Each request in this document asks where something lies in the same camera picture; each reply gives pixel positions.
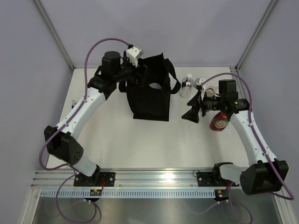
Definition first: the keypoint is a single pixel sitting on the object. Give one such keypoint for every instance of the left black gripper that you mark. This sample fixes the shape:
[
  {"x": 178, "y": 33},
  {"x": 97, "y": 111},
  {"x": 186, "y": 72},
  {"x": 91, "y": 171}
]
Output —
[{"x": 136, "y": 77}]

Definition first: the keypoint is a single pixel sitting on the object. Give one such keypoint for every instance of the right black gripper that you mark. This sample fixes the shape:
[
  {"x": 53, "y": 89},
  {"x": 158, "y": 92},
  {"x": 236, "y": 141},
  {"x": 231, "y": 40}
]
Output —
[{"x": 192, "y": 115}]

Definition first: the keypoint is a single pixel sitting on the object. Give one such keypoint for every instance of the cream lotion bottle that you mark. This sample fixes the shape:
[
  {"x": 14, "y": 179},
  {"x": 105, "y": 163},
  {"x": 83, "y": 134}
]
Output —
[{"x": 155, "y": 86}]

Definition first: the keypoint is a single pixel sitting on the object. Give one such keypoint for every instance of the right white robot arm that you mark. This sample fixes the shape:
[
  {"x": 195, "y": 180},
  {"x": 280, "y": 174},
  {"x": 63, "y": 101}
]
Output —
[{"x": 265, "y": 173}]

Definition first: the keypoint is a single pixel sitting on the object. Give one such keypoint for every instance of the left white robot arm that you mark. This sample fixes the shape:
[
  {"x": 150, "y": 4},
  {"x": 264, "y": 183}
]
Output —
[{"x": 61, "y": 140}]

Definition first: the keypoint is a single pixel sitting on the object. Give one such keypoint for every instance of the black canvas tote bag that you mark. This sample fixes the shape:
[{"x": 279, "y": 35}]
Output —
[{"x": 152, "y": 104}]

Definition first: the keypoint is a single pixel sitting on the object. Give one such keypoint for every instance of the grey-green pump bottle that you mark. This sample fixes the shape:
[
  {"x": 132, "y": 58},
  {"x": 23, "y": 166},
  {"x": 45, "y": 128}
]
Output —
[{"x": 212, "y": 90}]

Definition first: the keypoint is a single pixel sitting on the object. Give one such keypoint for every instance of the silver metal bottle white cap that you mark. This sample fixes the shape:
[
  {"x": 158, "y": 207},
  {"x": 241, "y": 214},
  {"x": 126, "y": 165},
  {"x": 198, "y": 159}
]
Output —
[{"x": 186, "y": 86}]

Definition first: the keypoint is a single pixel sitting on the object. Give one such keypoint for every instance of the dark red Fairy bottle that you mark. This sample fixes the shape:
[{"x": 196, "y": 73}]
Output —
[{"x": 219, "y": 122}]

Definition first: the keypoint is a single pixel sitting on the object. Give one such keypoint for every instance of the orange bottle blue cap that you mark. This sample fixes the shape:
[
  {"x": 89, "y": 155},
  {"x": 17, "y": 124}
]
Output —
[{"x": 73, "y": 103}]

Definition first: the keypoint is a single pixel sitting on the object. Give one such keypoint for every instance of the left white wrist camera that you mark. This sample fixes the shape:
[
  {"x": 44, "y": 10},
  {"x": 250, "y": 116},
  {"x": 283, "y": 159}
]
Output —
[{"x": 133, "y": 54}]

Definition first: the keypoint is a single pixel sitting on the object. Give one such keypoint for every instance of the right aluminium frame post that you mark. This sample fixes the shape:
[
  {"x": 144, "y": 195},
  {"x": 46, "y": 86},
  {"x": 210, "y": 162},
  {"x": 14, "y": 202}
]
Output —
[{"x": 261, "y": 24}]

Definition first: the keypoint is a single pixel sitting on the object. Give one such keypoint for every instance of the aluminium frame post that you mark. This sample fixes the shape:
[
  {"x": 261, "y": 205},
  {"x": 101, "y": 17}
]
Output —
[
  {"x": 53, "y": 33},
  {"x": 261, "y": 24}
]

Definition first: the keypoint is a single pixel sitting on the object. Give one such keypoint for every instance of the left aluminium frame post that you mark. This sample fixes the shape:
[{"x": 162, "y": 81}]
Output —
[{"x": 53, "y": 33}]

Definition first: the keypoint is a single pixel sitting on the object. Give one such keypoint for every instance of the aluminium mounting rail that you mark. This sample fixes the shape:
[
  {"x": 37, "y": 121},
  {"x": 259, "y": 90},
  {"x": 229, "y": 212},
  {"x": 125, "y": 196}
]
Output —
[{"x": 161, "y": 178}]

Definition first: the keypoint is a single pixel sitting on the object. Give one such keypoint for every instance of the white slotted cable duct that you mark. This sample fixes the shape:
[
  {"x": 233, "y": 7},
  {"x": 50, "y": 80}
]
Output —
[{"x": 129, "y": 193}]

